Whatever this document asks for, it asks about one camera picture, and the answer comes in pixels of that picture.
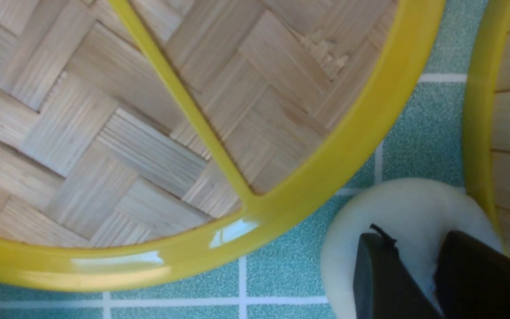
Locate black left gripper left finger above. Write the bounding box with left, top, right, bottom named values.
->
left=353, top=224, right=442, bottom=319

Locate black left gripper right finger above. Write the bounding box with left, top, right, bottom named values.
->
left=434, top=231, right=510, bottom=319

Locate white bun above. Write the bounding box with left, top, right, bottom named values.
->
left=321, top=178, right=503, bottom=319

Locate yellow rimmed bamboo steamer tray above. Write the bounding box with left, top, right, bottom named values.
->
left=462, top=0, right=510, bottom=257

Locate yellow rimmed bamboo steamer lid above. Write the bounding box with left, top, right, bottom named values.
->
left=0, top=0, right=445, bottom=292

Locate green checkered tablecloth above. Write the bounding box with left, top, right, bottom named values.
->
left=0, top=0, right=487, bottom=319

